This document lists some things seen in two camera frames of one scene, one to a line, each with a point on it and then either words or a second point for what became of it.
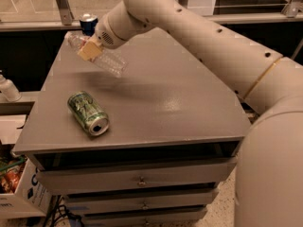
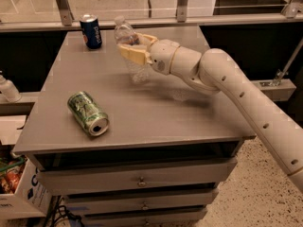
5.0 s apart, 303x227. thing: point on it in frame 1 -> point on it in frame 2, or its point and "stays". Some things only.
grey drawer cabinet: [147, 148] stays
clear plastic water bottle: [109, 61] -> [126, 35]
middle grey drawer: [96, 203] stays
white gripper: [104, 35] -> [161, 57]
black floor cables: [57, 211] stays
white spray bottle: [8, 89] stays
